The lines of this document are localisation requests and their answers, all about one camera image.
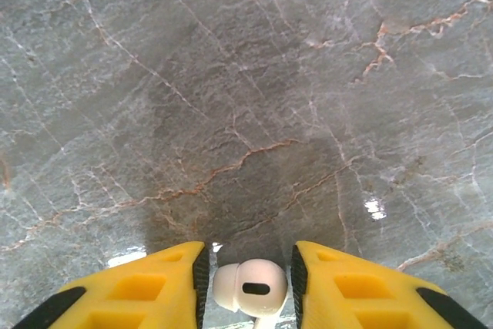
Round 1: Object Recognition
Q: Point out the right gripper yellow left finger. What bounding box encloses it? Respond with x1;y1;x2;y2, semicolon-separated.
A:
11;240;211;329

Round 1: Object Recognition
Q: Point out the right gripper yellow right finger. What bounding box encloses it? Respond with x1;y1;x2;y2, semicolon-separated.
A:
290;240;490;329

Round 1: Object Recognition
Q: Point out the white wireless earbud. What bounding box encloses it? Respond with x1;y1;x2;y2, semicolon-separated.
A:
213;258;289;329

